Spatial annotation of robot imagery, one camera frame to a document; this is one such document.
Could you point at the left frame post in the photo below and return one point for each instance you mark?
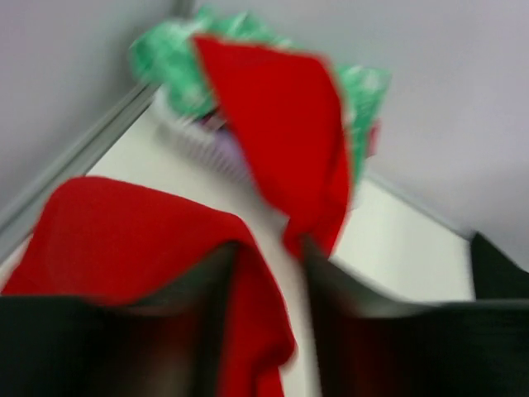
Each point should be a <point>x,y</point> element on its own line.
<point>66,94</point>

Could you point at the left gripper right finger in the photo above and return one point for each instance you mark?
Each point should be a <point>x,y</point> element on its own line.
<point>369,344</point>

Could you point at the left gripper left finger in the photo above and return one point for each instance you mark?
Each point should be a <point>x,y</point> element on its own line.
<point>167,344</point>

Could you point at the red trousers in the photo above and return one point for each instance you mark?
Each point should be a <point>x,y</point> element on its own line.
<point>113,243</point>

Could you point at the white laundry basket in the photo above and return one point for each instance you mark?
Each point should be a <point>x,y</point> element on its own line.
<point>216,149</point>

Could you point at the green tie-dye garment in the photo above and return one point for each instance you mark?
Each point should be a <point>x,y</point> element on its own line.
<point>164,56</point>

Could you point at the folded black trousers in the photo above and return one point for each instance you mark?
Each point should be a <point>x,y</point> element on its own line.
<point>494,275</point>

